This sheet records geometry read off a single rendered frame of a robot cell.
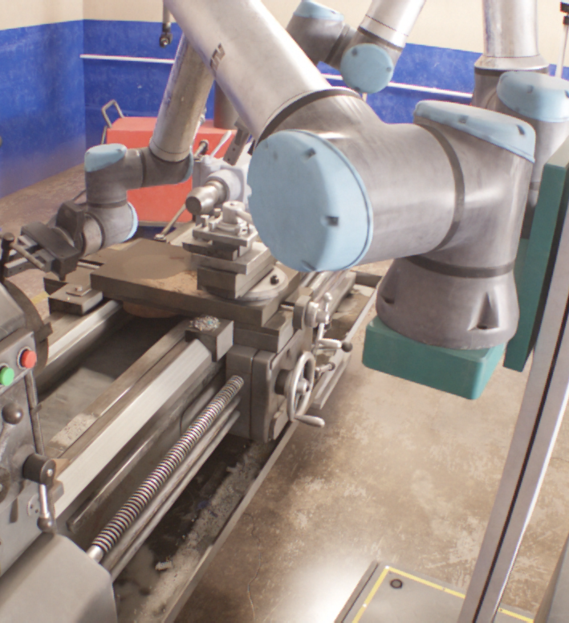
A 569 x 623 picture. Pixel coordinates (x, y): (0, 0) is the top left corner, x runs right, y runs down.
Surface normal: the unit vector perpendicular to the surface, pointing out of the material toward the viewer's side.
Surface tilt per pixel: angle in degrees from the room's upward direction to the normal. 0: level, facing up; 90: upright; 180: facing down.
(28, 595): 32
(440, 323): 70
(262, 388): 90
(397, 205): 79
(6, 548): 90
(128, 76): 90
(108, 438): 36
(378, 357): 90
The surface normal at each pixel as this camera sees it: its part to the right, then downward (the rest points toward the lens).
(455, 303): -0.16, 0.12
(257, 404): -0.34, 0.43
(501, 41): -0.55, 0.44
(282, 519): 0.06, -0.88
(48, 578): 0.54, -0.64
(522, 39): 0.15, 0.44
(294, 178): -0.80, 0.27
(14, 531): 0.94, 0.21
